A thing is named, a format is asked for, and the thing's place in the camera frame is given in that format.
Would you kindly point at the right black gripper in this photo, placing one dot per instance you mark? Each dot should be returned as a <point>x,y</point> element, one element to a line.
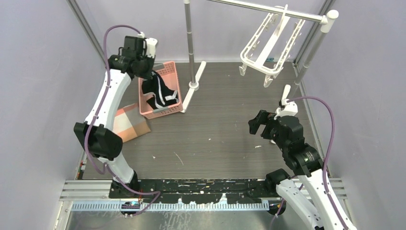
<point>263,117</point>

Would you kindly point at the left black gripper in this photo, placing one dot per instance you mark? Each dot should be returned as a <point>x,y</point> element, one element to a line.
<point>152,61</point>

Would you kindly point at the black boxer briefs white trim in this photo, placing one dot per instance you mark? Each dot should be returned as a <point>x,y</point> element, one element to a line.
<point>162,95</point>

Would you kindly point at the white clip hanger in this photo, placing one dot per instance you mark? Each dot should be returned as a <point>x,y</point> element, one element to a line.
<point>268,42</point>

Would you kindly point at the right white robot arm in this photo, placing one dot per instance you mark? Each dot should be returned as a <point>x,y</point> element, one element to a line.
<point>320,211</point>

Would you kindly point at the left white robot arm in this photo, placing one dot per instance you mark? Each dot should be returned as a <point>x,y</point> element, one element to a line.
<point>96,135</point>

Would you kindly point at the pink plastic basket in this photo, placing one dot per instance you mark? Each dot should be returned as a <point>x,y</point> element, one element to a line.
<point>168,72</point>

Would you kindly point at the pink checked cloth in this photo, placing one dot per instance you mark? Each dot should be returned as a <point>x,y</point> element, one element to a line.
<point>129,123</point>

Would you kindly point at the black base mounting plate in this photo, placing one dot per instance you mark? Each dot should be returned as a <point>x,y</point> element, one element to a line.
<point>210,191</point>

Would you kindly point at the silver clothes rack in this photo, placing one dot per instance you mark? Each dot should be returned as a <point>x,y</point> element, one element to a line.
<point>246,29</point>

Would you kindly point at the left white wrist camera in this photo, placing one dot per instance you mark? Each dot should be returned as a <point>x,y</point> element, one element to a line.
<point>151,45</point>

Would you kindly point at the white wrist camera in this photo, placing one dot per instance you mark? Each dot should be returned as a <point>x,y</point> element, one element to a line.
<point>151,45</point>
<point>286,109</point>

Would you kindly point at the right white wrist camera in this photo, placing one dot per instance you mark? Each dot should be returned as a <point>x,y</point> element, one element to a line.
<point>286,109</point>

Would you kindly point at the aluminium frame post left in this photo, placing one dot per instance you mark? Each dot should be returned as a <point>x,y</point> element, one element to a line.
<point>86,26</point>

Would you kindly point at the aluminium frame post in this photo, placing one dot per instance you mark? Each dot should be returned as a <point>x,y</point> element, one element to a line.
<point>326,6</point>
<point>86,26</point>

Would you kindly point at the aluminium frame post right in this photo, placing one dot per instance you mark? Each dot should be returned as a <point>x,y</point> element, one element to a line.
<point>326,6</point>

